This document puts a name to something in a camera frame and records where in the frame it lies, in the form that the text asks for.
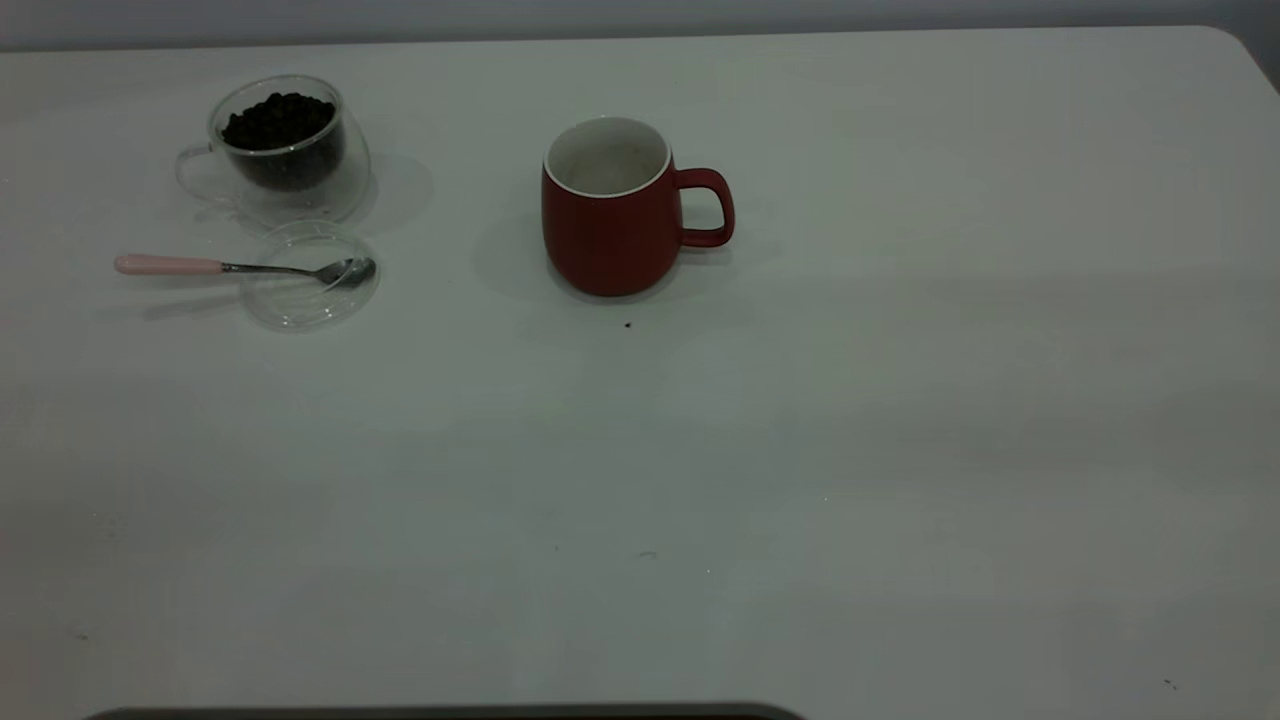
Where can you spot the clear round glass lid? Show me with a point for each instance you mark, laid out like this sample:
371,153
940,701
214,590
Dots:
300,306

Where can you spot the dark coffee beans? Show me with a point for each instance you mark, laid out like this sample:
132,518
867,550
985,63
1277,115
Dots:
280,125

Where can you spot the red ceramic mug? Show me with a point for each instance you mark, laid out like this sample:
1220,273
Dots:
605,240

